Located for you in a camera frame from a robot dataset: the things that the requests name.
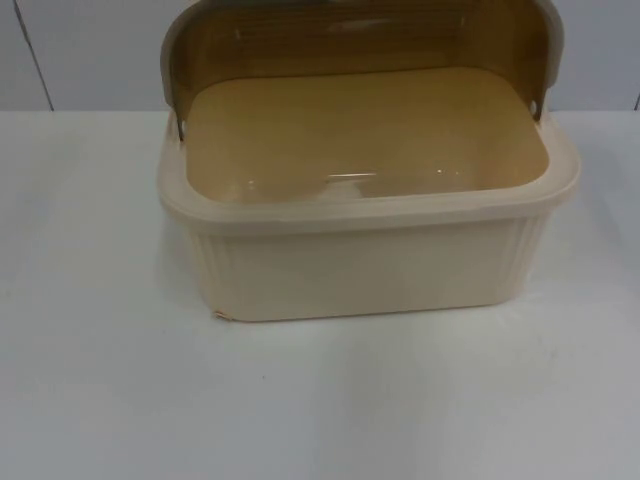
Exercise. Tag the cream lid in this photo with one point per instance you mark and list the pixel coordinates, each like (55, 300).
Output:
(320, 45)

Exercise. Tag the cream box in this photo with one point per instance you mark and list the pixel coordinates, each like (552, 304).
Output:
(350, 260)

